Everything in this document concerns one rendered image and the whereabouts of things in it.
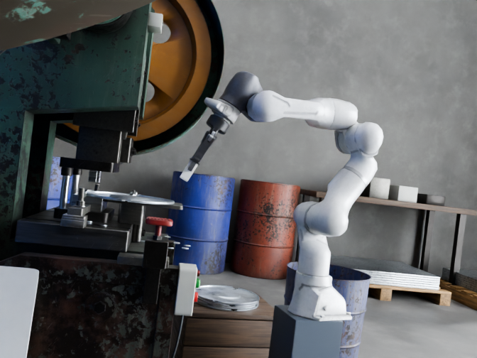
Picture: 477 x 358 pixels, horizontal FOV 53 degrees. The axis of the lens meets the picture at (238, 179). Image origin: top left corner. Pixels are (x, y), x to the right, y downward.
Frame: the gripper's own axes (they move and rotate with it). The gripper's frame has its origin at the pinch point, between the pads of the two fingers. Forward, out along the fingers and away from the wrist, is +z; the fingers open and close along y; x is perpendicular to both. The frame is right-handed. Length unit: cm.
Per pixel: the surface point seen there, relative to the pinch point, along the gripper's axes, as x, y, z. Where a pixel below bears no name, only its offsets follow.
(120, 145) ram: 22.5, -6.8, 4.8
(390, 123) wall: -174, 326, -171
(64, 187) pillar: 29.2, -8.7, 24.5
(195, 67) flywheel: 18, 33, -38
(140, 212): 6.2, -4.7, 19.3
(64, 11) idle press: 17, -135, 1
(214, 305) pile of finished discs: -39, 33, 40
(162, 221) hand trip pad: 0.6, -35.8, 15.9
